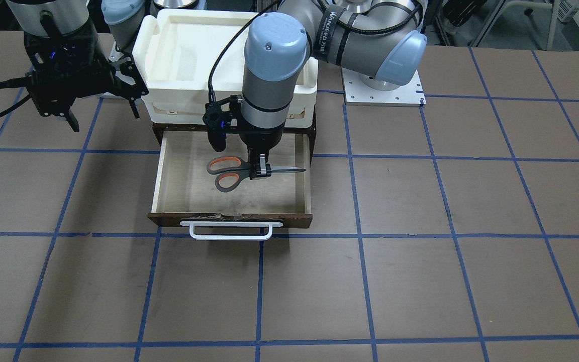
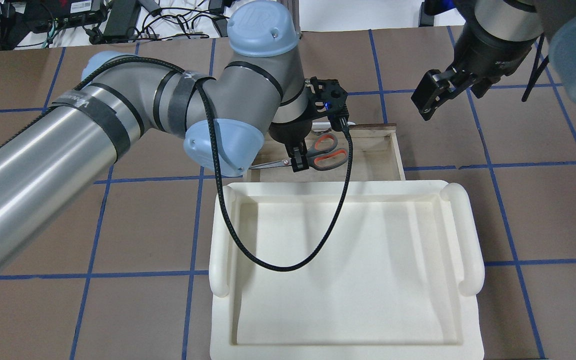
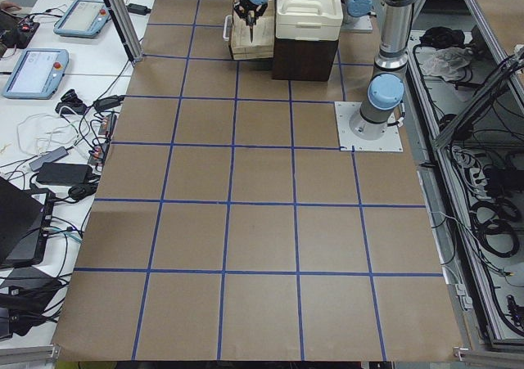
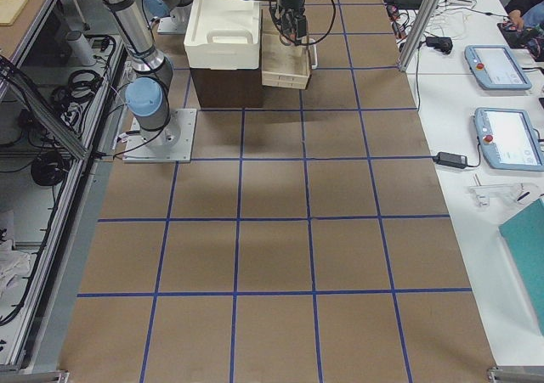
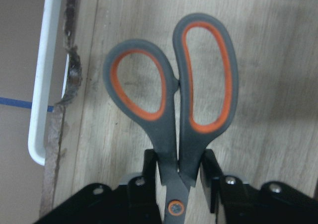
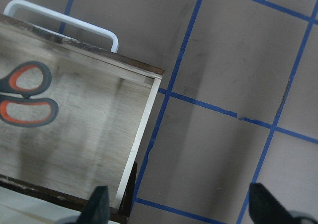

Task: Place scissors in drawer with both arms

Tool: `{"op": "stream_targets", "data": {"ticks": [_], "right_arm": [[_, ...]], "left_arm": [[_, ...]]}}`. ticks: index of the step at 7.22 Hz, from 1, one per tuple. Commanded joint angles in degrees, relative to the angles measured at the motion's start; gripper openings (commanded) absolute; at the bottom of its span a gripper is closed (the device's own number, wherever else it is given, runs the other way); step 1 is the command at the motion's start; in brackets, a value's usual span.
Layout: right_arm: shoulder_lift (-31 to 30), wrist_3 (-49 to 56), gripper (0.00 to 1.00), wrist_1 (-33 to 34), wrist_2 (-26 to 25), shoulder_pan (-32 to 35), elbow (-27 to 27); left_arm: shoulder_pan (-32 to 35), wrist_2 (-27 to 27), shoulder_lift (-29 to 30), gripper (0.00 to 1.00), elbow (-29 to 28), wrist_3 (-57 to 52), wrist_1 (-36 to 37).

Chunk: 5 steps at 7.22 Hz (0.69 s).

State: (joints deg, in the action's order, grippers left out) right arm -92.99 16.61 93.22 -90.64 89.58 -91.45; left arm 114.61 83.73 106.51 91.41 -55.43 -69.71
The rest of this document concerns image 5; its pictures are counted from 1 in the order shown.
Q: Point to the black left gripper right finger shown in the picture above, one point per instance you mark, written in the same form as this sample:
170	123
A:
227	197

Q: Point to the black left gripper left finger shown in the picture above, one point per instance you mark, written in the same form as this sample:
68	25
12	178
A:
142	203

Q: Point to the grey orange scissors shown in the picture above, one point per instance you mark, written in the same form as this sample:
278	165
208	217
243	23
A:
178	140

